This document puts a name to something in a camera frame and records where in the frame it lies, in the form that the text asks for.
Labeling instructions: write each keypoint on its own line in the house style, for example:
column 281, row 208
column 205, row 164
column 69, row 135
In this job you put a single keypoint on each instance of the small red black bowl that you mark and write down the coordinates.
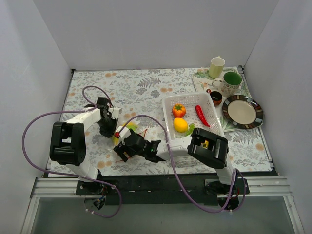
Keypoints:
column 216, row 97

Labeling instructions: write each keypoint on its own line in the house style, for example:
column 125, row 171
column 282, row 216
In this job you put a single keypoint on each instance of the white plastic basket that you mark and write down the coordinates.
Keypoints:
column 178, row 142

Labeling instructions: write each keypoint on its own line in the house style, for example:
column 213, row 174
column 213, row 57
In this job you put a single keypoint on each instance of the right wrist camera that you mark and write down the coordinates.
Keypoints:
column 122, row 132

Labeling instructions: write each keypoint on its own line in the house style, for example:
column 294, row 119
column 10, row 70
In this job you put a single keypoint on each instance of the yellow fake lemon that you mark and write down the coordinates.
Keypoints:
column 180, row 125

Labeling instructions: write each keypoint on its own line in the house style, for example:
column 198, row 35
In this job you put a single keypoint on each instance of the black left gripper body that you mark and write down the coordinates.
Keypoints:
column 107, row 129

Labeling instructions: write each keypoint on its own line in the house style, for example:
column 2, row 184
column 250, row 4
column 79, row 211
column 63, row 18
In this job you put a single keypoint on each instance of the floral mug green inside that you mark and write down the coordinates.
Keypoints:
column 229, row 84

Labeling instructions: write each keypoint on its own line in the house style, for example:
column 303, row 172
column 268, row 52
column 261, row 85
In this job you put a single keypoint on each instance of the red fake chili pepper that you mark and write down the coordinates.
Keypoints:
column 201, row 115

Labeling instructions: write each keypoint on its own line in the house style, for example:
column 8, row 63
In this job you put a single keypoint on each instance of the floral table mat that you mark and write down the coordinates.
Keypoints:
column 139, row 93

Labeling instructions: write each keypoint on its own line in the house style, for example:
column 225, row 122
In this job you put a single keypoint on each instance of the clear zip top bag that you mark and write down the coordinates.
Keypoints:
column 134, row 145

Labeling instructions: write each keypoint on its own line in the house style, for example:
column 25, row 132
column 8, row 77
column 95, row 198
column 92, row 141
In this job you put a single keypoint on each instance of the grey aluminium frame rail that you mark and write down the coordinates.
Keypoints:
column 268, row 208

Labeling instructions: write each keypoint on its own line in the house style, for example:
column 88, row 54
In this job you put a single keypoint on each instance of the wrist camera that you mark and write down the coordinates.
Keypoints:
column 122, row 132
column 116, row 112

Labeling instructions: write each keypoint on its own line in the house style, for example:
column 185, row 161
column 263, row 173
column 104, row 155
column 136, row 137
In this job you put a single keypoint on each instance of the dark rimmed ceramic plate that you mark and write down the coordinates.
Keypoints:
column 242, row 112

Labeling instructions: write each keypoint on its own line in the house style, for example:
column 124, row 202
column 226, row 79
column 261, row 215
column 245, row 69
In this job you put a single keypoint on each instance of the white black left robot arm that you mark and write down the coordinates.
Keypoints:
column 68, row 145

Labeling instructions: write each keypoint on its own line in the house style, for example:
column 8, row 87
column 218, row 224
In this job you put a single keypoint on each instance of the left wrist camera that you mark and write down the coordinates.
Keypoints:
column 116, row 112

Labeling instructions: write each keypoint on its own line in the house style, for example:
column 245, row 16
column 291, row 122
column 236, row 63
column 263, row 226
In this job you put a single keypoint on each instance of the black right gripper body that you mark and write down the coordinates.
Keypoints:
column 124, row 151

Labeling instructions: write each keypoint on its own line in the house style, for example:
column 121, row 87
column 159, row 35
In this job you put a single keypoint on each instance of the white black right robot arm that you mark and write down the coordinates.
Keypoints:
column 208, row 148

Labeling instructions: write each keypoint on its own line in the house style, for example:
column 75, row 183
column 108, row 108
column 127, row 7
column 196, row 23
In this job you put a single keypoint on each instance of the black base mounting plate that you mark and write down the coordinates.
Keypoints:
column 163, row 189

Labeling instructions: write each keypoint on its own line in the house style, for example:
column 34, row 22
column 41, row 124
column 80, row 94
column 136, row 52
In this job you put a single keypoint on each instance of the orange fake tomato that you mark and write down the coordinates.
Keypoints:
column 179, row 111

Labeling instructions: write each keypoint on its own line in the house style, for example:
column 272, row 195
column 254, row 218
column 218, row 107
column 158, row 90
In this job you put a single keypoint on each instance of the pale green mug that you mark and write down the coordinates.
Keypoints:
column 216, row 67

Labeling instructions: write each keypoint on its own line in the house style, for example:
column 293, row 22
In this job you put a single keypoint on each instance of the green fake apple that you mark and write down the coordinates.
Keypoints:
column 132, row 126

